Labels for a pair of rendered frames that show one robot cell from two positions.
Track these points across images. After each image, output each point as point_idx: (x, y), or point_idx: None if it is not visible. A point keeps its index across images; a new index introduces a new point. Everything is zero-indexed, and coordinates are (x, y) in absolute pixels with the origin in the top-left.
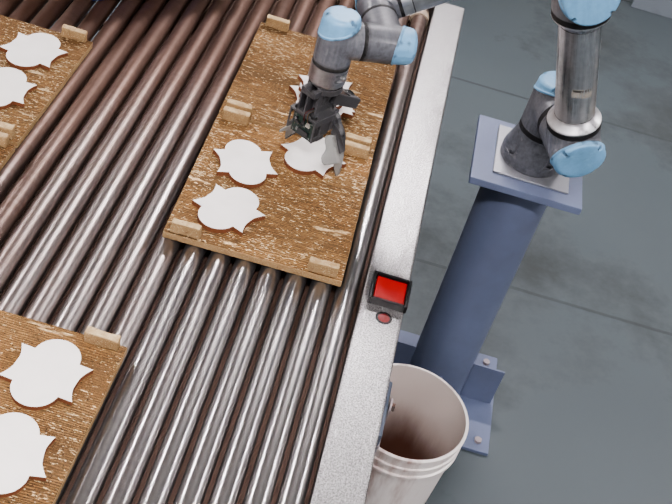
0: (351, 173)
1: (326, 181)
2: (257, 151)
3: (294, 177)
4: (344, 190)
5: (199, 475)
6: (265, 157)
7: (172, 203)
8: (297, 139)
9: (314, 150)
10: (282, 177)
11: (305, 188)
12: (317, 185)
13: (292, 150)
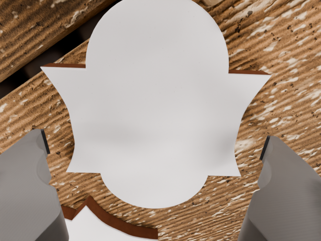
0: (294, 75)
1: (247, 161)
2: (69, 228)
3: (180, 204)
4: (306, 151)
5: None
6: (96, 228)
7: None
8: (56, 91)
9: (145, 115)
10: (163, 220)
11: (221, 209)
12: (237, 186)
13: (107, 168)
